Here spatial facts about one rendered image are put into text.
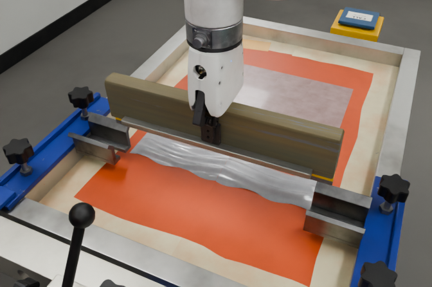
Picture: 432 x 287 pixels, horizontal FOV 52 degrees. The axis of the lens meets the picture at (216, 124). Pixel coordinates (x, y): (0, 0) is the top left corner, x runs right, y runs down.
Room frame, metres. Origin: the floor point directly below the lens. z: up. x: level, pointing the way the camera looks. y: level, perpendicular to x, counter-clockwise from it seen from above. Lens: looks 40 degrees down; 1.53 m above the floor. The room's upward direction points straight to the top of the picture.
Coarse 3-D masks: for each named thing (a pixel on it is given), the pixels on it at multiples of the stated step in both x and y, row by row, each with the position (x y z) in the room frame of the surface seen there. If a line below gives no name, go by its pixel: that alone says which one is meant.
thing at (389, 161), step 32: (256, 32) 1.06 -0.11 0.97; (288, 32) 1.03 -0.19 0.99; (320, 32) 1.02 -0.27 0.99; (160, 64) 0.87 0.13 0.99; (416, 64) 0.87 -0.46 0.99; (64, 160) 0.56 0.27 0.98; (384, 160) 0.55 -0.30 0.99; (32, 192) 0.48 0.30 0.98; (32, 224) 0.42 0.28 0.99; (64, 224) 0.41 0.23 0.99; (96, 256) 0.37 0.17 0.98; (128, 256) 0.36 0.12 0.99; (160, 256) 0.36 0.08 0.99
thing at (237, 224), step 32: (288, 64) 0.92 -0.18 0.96; (320, 64) 0.92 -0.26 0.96; (288, 96) 0.79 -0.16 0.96; (320, 96) 0.79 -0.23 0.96; (352, 96) 0.79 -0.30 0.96; (352, 128) 0.68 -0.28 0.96; (224, 192) 0.51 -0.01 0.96; (192, 224) 0.44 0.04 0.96; (224, 224) 0.44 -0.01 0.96; (256, 224) 0.44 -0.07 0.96; (288, 224) 0.44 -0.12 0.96; (224, 256) 0.38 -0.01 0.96; (256, 256) 0.38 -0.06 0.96; (288, 256) 0.38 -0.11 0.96
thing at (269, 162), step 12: (132, 120) 0.56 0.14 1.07; (156, 132) 0.54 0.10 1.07; (168, 132) 0.53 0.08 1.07; (180, 132) 0.53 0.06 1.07; (192, 144) 0.51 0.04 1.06; (204, 144) 0.50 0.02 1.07; (240, 156) 0.48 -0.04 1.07; (252, 156) 0.47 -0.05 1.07; (264, 156) 0.47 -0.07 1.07; (276, 168) 0.46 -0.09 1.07; (288, 168) 0.45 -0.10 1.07; (300, 168) 0.45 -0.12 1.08
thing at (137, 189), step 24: (264, 72) 0.89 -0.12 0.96; (240, 96) 0.79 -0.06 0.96; (264, 96) 0.79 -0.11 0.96; (120, 168) 0.57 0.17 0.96; (144, 168) 0.57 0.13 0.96; (168, 168) 0.57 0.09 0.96; (96, 192) 0.51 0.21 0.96; (120, 192) 0.51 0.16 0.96; (144, 192) 0.51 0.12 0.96; (168, 192) 0.51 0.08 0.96; (192, 192) 0.51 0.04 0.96; (120, 216) 0.46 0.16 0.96; (144, 216) 0.46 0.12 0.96; (168, 216) 0.46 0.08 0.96; (192, 216) 0.46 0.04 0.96
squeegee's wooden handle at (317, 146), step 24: (120, 96) 0.58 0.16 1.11; (144, 96) 0.56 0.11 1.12; (168, 96) 0.54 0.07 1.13; (144, 120) 0.56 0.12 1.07; (168, 120) 0.54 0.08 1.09; (192, 120) 0.53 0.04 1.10; (240, 120) 0.49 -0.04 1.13; (264, 120) 0.48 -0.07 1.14; (288, 120) 0.48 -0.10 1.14; (240, 144) 0.49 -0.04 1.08; (264, 144) 0.48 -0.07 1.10; (288, 144) 0.46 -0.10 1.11; (312, 144) 0.45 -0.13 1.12; (336, 144) 0.44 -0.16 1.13; (312, 168) 0.45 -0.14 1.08
